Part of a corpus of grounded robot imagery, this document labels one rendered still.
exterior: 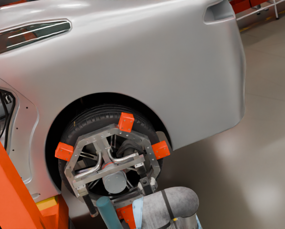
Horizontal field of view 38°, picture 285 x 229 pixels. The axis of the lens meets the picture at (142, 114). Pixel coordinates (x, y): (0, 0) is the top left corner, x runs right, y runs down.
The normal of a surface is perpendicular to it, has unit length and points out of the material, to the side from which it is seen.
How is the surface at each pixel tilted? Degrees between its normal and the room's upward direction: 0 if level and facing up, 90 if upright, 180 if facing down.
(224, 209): 0
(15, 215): 90
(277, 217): 0
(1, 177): 90
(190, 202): 80
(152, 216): 66
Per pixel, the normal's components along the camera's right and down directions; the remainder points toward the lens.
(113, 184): 0.15, 0.39
